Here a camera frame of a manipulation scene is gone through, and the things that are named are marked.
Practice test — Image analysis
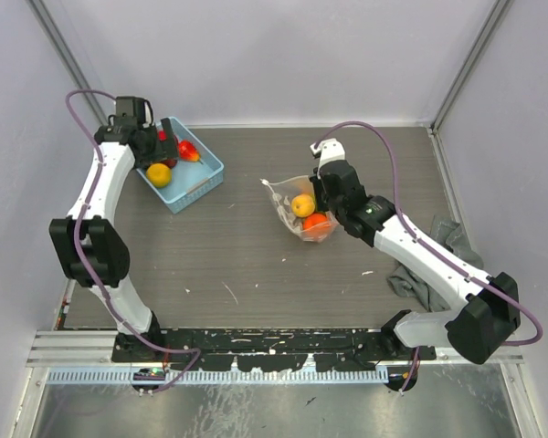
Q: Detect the small dark red fruit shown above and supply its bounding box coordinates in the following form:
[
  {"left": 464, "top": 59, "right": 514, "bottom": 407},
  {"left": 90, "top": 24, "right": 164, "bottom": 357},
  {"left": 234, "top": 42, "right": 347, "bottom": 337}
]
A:
[{"left": 161, "top": 159, "right": 178, "bottom": 170}]

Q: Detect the red pear shaped fruit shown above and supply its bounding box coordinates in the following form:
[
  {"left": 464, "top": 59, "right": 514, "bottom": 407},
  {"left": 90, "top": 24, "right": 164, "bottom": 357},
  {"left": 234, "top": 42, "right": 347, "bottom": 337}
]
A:
[{"left": 177, "top": 140, "right": 201, "bottom": 162}]

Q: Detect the yellow lemon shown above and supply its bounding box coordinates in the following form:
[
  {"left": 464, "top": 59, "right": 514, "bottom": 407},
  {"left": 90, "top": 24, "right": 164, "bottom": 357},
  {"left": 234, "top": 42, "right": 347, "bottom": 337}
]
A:
[{"left": 145, "top": 162, "right": 172, "bottom": 189}]

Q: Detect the yellow orange fruit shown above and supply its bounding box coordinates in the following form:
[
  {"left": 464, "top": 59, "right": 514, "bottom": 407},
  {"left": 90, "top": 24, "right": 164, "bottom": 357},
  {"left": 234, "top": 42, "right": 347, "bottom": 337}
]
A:
[{"left": 290, "top": 193, "right": 316, "bottom": 219}]

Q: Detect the orange tangerine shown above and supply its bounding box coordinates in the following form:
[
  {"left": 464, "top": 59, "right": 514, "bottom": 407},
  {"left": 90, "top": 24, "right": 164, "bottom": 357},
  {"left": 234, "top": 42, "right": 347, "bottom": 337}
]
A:
[{"left": 302, "top": 213, "right": 333, "bottom": 242}]

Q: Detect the clear zip top bag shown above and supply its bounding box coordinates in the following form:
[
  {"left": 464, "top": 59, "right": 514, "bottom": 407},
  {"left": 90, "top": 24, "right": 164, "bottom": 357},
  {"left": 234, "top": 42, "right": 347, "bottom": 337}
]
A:
[{"left": 260, "top": 175, "right": 338, "bottom": 243}]

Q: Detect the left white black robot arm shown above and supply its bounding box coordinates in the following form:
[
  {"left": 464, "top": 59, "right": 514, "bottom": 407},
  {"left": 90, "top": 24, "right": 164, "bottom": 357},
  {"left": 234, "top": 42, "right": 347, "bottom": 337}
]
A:
[{"left": 48, "top": 96, "right": 176, "bottom": 361}]

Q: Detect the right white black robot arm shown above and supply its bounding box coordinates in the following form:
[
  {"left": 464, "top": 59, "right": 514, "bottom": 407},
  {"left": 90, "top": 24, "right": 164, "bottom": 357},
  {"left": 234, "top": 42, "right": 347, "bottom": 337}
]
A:
[{"left": 311, "top": 159, "right": 521, "bottom": 364}]

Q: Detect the light blue plastic basket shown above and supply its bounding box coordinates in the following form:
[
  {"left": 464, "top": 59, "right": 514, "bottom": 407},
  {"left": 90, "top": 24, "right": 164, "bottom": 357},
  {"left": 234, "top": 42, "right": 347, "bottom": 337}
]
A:
[{"left": 136, "top": 117, "right": 224, "bottom": 214}]

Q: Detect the grey cloth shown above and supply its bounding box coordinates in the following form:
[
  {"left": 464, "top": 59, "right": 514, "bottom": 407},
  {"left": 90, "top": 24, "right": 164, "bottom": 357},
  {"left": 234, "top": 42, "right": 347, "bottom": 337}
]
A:
[{"left": 386, "top": 214, "right": 485, "bottom": 313}]

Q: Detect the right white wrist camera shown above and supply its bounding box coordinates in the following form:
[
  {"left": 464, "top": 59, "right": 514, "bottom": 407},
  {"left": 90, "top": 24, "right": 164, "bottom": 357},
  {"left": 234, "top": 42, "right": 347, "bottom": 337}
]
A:
[{"left": 309, "top": 138, "right": 345, "bottom": 174}]

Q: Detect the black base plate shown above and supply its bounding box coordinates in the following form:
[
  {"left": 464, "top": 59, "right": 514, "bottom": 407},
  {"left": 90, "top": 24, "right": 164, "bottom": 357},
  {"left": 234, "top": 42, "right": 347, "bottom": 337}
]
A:
[{"left": 111, "top": 328, "right": 414, "bottom": 372}]

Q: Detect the light blue cable duct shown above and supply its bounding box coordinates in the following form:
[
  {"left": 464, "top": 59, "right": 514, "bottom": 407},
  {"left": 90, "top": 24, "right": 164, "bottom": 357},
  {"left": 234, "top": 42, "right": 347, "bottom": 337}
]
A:
[{"left": 46, "top": 366, "right": 389, "bottom": 386}]

